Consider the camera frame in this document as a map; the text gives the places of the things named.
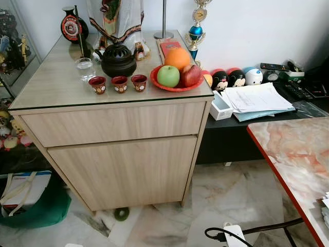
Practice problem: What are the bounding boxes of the black low console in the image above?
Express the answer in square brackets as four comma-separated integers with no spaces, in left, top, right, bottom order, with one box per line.
[195,62,329,165]

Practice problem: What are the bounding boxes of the green tape roll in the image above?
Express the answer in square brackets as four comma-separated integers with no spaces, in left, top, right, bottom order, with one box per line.
[114,207,130,222]

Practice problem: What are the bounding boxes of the yellow round plush toy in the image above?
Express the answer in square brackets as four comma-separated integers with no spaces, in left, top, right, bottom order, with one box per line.
[202,70,214,87]

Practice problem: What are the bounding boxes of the red fruit plate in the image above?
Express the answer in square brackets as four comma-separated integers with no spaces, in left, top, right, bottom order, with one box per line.
[150,64,205,93]

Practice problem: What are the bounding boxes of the orange fruit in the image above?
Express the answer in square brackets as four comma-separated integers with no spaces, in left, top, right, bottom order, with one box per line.
[164,47,192,72]

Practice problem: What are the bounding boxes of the small round clock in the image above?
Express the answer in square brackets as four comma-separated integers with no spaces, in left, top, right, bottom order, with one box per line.
[263,70,281,83]

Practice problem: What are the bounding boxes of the white robed statue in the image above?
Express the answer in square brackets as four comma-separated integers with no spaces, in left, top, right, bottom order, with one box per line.
[86,0,151,61]

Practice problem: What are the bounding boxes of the light wooden cabinet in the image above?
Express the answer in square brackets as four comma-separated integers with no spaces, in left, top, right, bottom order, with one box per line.
[9,30,215,216]

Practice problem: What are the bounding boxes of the black mouse plush toy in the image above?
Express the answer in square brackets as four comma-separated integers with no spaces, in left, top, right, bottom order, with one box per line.
[211,69,229,92]

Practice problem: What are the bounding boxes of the white phone box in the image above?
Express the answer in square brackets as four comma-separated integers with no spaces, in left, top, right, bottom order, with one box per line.
[210,92,234,121]

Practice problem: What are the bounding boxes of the flat red box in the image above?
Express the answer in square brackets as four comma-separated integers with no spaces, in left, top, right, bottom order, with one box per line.
[159,40,182,57]

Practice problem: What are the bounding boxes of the white power strip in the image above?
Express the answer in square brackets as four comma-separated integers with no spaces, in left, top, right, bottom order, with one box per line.
[223,223,248,247]

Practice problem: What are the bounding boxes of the black power cable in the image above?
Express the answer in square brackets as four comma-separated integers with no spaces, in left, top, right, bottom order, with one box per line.
[205,227,229,242]

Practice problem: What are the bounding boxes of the marble table with red edge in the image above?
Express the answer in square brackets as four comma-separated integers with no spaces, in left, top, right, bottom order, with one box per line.
[242,117,329,247]

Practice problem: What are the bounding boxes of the red apple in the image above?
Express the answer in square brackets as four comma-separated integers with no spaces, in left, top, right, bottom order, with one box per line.
[179,64,202,87]

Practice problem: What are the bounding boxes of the silver lamp pole with base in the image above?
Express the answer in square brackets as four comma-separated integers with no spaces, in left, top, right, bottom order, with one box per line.
[154,0,175,40]

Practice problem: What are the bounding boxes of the green bag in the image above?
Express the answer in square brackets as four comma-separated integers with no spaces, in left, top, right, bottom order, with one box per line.
[0,172,71,228]

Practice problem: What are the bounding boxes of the green and white small box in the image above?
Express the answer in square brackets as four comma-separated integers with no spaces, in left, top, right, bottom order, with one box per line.
[282,69,305,83]

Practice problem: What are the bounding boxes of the black incense burner pot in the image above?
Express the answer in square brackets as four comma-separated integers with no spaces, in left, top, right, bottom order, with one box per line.
[94,43,138,78]

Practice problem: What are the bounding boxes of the white and blue plush toy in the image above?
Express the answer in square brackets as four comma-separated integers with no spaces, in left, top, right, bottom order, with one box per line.
[243,66,264,86]

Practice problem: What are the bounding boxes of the small red patterned cup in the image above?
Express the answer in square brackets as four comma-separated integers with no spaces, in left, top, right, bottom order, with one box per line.
[88,76,107,95]
[131,74,148,93]
[111,76,129,94]

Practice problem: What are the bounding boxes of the green apple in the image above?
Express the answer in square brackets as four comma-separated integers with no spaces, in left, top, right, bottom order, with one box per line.
[157,65,180,88]

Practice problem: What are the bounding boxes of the stack of printed papers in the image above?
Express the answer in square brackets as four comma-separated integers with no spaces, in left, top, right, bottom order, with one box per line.
[221,82,296,122]

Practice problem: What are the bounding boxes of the white paper pile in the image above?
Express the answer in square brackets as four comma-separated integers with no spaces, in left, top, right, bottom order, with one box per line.
[321,191,329,227]

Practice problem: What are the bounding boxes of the slim black remote control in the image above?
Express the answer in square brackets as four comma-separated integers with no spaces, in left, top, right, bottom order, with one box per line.
[260,63,288,71]

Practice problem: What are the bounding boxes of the glass display cabinet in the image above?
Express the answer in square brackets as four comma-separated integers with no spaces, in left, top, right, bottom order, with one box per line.
[0,0,42,98]

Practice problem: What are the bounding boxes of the clear glass of water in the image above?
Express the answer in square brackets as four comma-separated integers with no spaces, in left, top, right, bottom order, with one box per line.
[76,58,96,82]

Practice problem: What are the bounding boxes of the blue and gold trophy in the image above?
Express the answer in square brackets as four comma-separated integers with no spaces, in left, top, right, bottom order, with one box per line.
[185,0,212,61]

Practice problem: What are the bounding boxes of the white cardboard box with straps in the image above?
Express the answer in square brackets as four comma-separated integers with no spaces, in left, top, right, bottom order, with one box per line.
[0,171,52,217]

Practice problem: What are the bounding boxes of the black and red vase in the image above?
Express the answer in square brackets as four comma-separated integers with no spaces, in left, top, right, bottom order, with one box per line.
[61,6,89,44]

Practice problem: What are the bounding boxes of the thin black rod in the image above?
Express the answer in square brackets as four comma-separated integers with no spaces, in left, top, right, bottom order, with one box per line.
[74,5,87,58]

